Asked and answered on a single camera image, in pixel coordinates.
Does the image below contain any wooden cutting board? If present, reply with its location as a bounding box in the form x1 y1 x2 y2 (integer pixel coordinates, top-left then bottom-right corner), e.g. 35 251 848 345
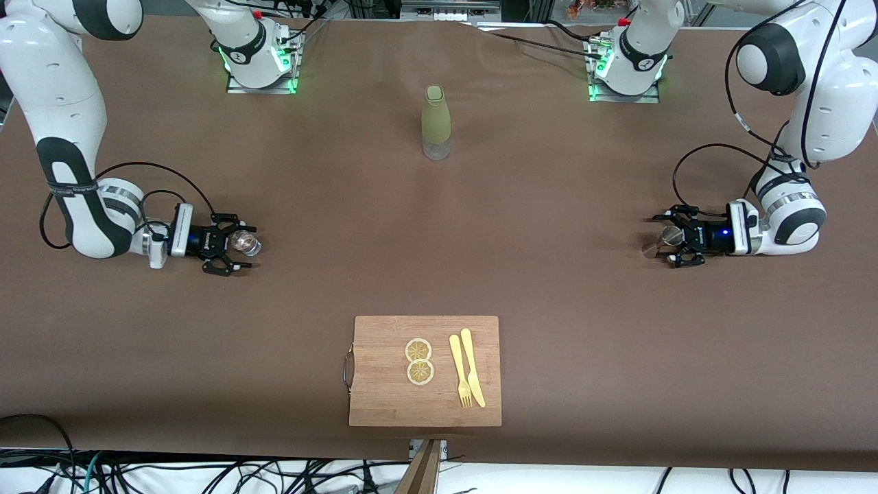
343 315 503 428

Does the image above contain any black looped cable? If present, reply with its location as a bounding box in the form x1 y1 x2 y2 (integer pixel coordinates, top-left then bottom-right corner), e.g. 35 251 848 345
0 414 78 494

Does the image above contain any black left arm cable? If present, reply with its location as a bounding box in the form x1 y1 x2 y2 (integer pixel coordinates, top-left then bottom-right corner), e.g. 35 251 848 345
672 0 848 220

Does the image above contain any clear glass shaker cup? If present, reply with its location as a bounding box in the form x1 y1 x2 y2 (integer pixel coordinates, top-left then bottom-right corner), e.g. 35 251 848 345
230 231 263 258

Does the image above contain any black cable bundle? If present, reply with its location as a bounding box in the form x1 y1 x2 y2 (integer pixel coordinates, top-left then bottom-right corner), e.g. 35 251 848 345
271 0 330 56

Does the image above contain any teal cable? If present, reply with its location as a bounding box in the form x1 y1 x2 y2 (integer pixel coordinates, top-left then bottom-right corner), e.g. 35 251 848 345
65 451 104 494

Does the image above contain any wooden post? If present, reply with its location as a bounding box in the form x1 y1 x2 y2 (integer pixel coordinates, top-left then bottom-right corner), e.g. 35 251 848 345
394 439 443 494

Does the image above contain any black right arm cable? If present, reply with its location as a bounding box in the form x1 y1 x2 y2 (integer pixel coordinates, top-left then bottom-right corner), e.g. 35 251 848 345
40 162 215 250

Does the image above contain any green sleeved glass bottle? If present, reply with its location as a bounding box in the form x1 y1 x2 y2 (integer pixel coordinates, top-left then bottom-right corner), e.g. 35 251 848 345
420 84 452 161

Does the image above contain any steel jigger measuring cup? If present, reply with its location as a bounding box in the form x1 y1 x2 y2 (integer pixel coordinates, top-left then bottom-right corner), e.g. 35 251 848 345
641 226 684 261

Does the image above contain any yellow plastic knife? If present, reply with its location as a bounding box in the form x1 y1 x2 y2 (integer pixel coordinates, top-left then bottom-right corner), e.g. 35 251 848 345
460 328 486 408

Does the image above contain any orange plastic object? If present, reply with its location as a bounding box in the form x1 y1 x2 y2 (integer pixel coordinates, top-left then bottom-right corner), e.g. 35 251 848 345
566 0 628 18

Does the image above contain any black power cable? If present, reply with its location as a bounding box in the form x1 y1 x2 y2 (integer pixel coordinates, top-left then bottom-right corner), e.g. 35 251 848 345
477 19 608 62

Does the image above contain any white power strip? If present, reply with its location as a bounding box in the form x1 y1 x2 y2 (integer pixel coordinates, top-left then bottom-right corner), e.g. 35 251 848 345
401 0 501 21

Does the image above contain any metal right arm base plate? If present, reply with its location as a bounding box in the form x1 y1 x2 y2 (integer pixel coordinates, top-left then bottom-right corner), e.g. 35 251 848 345
226 27 301 95

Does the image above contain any yellow plastic fork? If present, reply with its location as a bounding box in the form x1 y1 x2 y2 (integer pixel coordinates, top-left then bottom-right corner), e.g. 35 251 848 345
449 334 474 409

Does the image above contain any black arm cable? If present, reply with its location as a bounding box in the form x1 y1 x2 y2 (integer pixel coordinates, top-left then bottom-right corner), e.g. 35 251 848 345
40 162 215 250
672 0 848 220

